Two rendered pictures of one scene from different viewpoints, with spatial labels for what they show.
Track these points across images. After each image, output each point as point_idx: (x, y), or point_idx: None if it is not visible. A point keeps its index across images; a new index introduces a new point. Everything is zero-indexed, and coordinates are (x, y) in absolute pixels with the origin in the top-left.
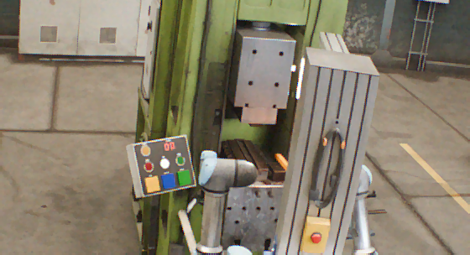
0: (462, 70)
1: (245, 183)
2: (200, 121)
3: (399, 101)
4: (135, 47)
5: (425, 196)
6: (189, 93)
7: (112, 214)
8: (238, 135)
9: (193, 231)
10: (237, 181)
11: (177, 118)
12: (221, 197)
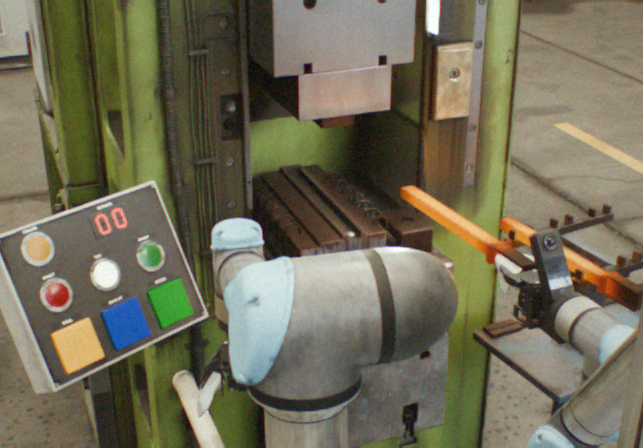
0: None
1: (427, 341)
2: (186, 136)
3: (522, 53)
4: None
5: None
6: (142, 63)
7: (28, 379)
8: (285, 158)
9: (219, 417)
10: (394, 343)
11: (124, 140)
12: (338, 415)
